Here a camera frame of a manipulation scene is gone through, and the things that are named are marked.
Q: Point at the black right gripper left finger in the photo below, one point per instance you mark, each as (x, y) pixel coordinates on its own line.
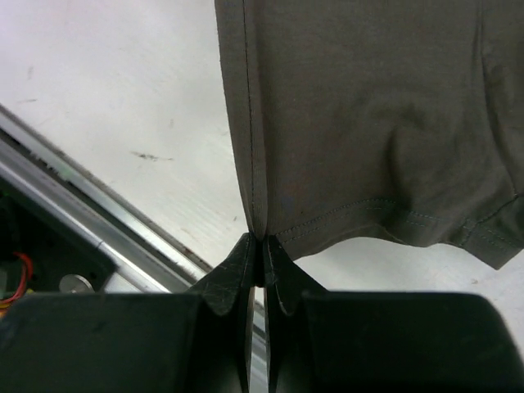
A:
(220, 359)

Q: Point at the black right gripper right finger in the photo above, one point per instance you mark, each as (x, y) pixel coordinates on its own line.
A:
(288, 344)

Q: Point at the brown underwear cream waistband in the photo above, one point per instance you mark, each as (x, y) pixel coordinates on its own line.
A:
(398, 120)

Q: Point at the aluminium frame rail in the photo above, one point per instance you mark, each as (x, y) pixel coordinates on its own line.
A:
(134, 335)

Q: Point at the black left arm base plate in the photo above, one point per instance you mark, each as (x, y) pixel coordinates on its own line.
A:
(39, 253)

